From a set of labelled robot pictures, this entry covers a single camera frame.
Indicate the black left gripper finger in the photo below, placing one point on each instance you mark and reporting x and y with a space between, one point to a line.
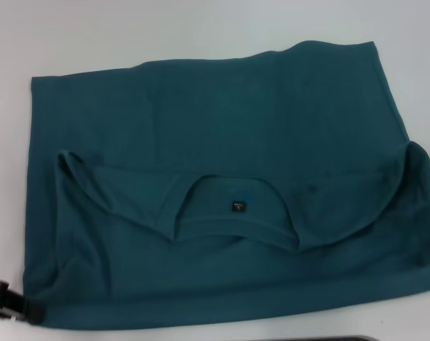
30 310

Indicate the teal blue printed t-shirt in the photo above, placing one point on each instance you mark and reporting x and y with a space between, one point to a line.
218 124

